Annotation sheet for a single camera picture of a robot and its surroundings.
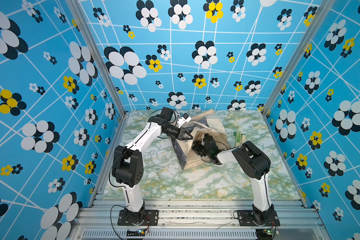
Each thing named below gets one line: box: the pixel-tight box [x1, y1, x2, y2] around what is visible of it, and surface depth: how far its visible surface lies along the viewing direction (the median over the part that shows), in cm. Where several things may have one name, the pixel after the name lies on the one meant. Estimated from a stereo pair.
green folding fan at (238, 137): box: [233, 130, 243, 148], surface depth 107 cm
